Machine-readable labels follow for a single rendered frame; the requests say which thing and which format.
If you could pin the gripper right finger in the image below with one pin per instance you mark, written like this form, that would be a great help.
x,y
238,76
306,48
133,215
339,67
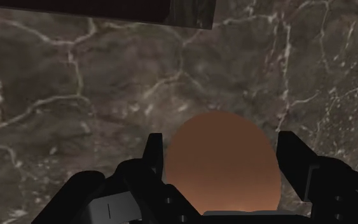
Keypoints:
x,y
321,180

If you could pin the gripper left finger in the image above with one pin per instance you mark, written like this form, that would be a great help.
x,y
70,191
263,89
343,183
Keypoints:
x,y
141,183

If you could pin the brown egg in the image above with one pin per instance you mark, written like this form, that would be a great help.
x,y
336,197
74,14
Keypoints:
x,y
223,161

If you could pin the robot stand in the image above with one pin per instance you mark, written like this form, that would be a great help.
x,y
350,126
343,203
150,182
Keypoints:
x,y
110,9

